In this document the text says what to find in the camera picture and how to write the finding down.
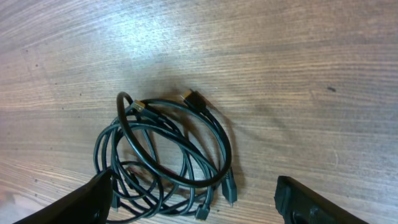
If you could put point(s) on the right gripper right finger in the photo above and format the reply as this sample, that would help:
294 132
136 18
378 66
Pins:
299 204

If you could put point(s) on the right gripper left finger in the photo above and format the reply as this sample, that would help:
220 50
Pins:
88 204

